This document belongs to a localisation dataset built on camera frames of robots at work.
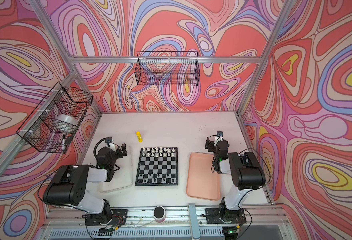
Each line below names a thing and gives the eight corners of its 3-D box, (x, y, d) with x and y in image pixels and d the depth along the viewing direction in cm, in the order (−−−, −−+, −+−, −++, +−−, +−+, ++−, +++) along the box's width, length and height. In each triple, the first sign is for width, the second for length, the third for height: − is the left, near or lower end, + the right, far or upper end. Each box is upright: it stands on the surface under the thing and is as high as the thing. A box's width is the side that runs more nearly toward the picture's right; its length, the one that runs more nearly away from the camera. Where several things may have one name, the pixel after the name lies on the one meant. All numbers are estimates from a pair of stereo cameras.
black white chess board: (136, 185, 85) (134, 184, 83) (142, 149, 100) (141, 147, 98) (178, 185, 85) (178, 184, 83) (178, 149, 100) (178, 147, 98)
